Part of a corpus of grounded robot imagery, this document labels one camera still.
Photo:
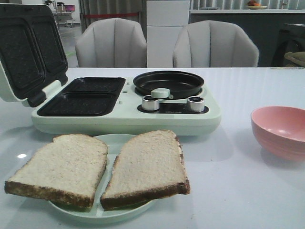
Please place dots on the green breakfast maker base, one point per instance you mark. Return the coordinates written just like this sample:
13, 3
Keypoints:
101, 105

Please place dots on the fruit bowl on counter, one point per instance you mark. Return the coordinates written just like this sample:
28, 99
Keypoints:
254, 5

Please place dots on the dark grey counter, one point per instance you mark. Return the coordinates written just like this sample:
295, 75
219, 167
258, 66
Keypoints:
274, 32

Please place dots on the right silver control knob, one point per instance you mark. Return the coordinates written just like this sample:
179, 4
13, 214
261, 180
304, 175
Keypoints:
195, 104

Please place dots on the red barrier belt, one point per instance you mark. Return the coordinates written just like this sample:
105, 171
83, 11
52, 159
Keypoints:
118, 15

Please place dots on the light green round plate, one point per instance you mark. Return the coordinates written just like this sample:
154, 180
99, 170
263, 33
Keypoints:
96, 214

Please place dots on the left grey armchair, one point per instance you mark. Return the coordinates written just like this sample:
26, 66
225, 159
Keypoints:
112, 43

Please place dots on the beige cushion at right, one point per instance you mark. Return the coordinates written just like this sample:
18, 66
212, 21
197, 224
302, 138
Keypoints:
297, 58

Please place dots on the grey armchair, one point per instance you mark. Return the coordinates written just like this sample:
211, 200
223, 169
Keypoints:
214, 44
112, 43

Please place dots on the black round frying pan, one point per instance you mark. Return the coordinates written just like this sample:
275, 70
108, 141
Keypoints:
181, 84

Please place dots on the right grey armchair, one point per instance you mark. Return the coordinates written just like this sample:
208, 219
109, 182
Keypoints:
214, 44

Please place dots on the white cabinet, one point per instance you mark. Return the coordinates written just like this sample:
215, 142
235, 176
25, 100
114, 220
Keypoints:
164, 21

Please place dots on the silver control knob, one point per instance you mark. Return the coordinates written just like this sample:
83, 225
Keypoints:
150, 104
195, 104

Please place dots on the bread slice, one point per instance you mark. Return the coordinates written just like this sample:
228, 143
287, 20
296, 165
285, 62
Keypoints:
66, 171
149, 166

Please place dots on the green breakfast maker lid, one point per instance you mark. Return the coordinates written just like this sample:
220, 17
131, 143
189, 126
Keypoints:
31, 53

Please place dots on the pink bowl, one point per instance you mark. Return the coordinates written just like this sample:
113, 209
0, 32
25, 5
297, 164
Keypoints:
280, 130

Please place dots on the left silver control knob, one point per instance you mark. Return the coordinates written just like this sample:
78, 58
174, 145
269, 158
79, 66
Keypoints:
150, 104

